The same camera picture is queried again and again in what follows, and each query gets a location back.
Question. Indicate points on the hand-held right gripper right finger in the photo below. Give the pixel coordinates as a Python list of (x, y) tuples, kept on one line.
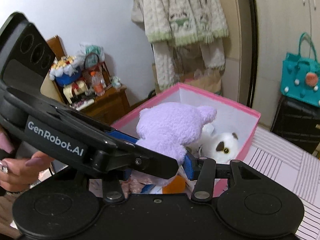
[(190, 167)]

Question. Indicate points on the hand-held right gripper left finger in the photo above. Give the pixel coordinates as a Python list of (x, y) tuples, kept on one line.
[(113, 192)]

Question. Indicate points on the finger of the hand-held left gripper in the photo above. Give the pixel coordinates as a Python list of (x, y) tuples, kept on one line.
[(150, 162), (122, 136)]

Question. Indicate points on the blue wipes packet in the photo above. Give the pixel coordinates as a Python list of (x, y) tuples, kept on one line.
[(147, 189)]

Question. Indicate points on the purple plush toy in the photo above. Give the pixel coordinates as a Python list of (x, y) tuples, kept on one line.
[(170, 125)]

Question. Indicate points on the white plush toy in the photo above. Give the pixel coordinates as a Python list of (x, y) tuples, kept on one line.
[(225, 142)]

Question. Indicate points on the pink cardboard box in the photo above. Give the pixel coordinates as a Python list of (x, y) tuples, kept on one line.
[(250, 135)]

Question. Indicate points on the person's left hand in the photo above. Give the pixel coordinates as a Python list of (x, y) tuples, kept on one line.
[(17, 175)]

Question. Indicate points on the floral pink scrunchie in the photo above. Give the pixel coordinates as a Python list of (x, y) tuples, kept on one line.
[(135, 183)]

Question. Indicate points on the wooden cabinet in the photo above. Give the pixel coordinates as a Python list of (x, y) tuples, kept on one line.
[(110, 107)]

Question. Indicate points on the cream handbag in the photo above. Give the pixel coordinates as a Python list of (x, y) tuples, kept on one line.
[(75, 90)]

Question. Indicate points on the small mint toy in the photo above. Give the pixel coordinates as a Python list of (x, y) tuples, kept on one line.
[(116, 82)]

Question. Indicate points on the orange drink bottle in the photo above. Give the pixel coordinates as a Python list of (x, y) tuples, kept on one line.
[(98, 85)]

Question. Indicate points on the blue wrapped flower bouquet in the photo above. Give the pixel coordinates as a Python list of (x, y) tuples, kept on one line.
[(65, 72)]

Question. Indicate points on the checkered tote bag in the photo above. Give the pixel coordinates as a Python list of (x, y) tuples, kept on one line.
[(100, 71)]

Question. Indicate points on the white plastic bag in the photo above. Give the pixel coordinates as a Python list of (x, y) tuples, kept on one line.
[(92, 50)]

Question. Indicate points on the black suitcase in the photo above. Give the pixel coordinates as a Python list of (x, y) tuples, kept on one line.
[(295, 125)]

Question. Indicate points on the canvas tote bag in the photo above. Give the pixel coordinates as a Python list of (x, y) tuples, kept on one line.
[(137, 10)]

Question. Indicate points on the teal felt handbag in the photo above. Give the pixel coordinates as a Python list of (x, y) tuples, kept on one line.
[(297, 80)]

